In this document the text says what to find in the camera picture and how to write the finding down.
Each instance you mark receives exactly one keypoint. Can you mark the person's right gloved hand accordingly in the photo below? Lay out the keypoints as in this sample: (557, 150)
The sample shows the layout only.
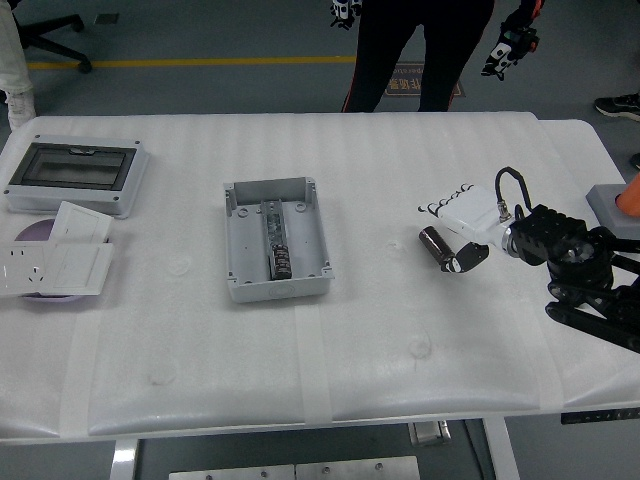
(345, 11)

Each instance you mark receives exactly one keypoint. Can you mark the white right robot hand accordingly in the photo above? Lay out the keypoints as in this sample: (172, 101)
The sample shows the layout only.
(472, 212)

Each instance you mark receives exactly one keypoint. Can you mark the person's left gloved hand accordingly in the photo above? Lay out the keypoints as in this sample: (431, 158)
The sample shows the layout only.
(512, 47)

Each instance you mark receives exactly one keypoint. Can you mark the plain dark brown battery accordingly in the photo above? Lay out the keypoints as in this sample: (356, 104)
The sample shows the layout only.
(434, 242)

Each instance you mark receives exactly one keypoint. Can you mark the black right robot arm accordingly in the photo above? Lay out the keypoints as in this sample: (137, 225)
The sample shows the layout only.
(575, 260)

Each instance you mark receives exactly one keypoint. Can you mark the person's left forearm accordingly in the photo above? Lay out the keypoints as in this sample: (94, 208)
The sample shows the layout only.
(529, 9)

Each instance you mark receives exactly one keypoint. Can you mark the open grey junction box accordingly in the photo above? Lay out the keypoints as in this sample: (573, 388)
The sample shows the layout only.
(305, 245)

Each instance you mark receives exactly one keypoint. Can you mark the grey distribution box, dark window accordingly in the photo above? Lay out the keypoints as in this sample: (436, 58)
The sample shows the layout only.
(75, 170)

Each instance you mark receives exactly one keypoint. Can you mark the person in black trousers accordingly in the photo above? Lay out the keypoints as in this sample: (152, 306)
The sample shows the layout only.
(425, 30)

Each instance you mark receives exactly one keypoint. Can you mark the brown floor sign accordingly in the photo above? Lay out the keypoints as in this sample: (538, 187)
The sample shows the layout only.
(405, 82)

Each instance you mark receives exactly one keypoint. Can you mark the black shoe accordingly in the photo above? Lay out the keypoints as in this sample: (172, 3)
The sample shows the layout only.
(617, 107)
(636, 161)

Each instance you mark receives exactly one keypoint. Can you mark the grey base block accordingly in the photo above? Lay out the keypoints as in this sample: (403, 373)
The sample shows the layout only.
(607, 202)

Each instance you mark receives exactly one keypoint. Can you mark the white tape strip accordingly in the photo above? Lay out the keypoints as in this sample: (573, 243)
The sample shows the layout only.
(314, 365)
(77, 380)
(550, 360)

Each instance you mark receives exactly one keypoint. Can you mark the white foam mat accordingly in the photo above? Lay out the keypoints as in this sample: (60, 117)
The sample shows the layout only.
(300, 360)

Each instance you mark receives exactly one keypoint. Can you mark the grey floor vent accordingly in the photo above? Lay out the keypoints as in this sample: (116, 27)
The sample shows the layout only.
(106, 18)

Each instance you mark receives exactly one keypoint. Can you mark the white table leg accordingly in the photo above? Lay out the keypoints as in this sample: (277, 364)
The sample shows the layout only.
(125, 460)
(502, 450)

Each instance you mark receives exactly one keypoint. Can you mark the black table control panel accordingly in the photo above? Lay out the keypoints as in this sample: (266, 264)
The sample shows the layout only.
(600, 416)

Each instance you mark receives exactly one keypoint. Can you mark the grey metal plate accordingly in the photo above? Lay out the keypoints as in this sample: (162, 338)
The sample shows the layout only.
(230, 473)
(357, 469)

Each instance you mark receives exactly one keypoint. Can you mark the black office chair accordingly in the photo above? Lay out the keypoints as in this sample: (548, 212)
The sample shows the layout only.
(55, 42)

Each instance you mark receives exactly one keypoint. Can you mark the person in white trousers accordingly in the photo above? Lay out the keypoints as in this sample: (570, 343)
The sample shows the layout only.
(12, 60)

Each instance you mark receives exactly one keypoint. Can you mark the purple round disc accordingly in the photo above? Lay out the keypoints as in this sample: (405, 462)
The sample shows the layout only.
(35, 231)

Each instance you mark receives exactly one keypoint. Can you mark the white socket panel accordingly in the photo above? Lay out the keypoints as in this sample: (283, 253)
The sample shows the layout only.
(22, 270)

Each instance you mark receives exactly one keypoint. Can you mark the metal mounting rail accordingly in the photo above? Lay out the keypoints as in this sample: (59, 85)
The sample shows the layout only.
(272, 220)

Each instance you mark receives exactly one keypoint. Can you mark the metal table bracket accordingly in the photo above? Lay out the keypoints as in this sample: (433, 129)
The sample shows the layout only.
(430, 432)

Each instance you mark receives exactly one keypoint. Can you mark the white switch panel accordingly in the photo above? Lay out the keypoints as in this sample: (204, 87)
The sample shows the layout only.
(80, 267)
(82, 222)

